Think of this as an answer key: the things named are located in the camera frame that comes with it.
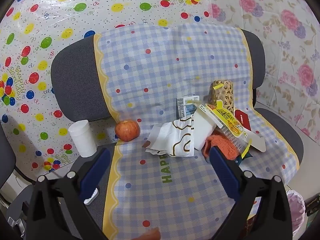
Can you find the grey office chair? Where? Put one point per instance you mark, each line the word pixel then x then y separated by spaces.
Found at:
pixel 75 85

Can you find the white blue milk carton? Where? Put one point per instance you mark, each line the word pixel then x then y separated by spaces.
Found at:
pixel 186 107

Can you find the white paper cup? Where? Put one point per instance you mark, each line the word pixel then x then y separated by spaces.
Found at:
pixel 82 140

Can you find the white paper bag brown print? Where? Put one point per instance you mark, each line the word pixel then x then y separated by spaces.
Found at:
pixel 172 137

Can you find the blue checked plastic cloth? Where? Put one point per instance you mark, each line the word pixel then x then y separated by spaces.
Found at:
pixel 162 67

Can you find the red cardboard box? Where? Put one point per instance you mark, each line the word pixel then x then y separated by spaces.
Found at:
pixel 243 120

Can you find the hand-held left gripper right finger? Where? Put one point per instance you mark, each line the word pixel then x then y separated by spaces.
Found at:
pixel 222 170

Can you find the balloon print plastic sheet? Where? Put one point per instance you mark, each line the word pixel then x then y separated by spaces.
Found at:
pixel 50 17

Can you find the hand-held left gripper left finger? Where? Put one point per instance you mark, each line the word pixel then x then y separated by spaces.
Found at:
pixel 96 177

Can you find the white cardboard piece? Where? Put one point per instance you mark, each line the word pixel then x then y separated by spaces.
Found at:
pixel 202 130

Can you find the clear plastic tray yellow label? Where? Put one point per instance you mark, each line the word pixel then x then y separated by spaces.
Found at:
pixel 231 127

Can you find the pink trash bag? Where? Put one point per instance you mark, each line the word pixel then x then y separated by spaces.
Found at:
pixel 296 205

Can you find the woven bamboo basket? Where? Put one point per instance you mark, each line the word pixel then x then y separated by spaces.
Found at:
pixel 225 92

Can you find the orange knitted cloth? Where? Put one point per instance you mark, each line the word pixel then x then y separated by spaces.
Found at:
pixel 222 142

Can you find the red apple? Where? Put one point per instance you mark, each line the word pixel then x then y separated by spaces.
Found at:
pixel 127 131

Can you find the orange rounded object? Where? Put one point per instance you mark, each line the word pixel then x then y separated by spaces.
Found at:
pixel 150 235

